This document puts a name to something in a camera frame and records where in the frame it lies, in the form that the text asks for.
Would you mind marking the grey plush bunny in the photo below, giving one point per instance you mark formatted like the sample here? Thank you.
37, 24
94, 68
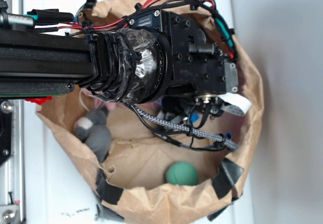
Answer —
91, 130

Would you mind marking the green ball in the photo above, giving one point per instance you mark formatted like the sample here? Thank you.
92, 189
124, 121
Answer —
182, 173

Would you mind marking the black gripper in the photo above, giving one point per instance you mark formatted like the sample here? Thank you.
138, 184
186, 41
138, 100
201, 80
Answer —
176, 59

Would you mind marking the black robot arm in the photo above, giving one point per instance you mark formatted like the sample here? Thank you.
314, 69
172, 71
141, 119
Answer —
48, 52

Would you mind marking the aluminium frame rail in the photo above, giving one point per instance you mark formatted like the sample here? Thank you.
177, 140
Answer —
13, 203

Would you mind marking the brown paper bag bin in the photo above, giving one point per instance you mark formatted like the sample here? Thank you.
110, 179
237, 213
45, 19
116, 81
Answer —
131, 180

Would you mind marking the pink plush bunny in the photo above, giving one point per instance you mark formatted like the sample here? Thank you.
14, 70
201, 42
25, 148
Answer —
97, 102

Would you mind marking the blue plastic bottle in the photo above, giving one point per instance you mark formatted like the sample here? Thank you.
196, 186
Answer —
194, 117

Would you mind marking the black metal bracket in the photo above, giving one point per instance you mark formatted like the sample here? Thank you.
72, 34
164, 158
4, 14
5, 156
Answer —
6, 130

